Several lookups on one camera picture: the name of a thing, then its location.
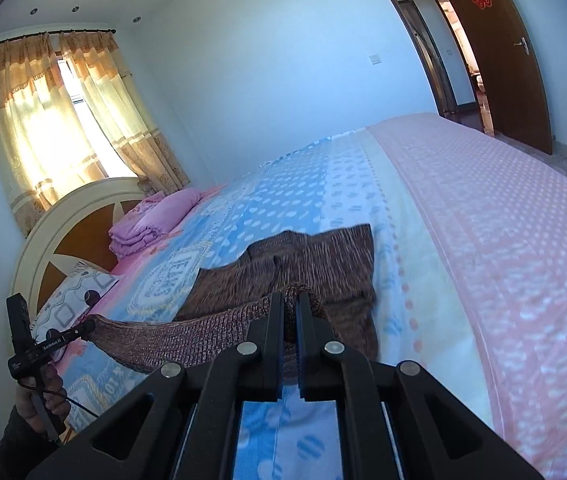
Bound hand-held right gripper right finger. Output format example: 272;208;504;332
296;292;544;480

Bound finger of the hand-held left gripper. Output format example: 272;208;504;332
62;319;97;344

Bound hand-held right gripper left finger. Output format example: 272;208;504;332
28;292;285;480

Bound brown knitted sweater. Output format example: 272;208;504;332
86;224;379;386

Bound person's left forearm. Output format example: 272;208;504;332
0;405;64;480

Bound person's left hand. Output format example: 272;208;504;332
16;362;72;436

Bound white patterned pillow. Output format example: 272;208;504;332
30;260;119;341

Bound cream wooden bed headboard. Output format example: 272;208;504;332
13;176;146;318

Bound folded pink blanket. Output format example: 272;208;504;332
108;187;204;260

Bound blue pink printed bed sheet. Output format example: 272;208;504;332
28;112;567;480

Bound beige patterned curtain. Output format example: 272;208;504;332
58;30;190;196
0;32;114;236

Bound bright window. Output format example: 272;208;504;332
58;57;109;176

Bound dark curtain rod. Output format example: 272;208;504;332
0;28;116;52

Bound brown wooden door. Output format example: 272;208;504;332
436;0;554;156

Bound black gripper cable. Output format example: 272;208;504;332
18;379;100;419

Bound brown door frame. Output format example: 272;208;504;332
367;0;497;136

